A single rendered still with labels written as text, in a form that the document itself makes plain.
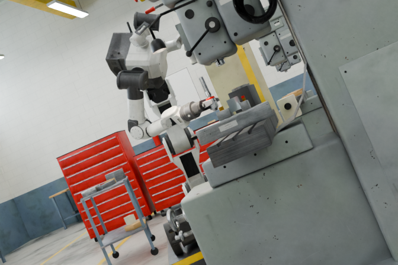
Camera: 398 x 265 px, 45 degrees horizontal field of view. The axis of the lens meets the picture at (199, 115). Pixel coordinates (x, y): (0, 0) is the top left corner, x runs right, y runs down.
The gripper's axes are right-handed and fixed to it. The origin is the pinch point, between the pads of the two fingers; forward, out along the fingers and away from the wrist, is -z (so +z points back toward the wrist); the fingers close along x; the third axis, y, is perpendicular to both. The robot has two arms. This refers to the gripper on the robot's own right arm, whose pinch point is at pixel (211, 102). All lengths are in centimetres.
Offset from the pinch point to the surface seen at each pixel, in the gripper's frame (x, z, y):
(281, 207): -14, -22, 57
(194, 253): 0, 51, 74
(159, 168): 332, 361, 48
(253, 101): 31.0, -5.0, 8.2
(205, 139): -27.5, -7.8, 15.0
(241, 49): 156, 57, -35
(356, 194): -1, -51, 63
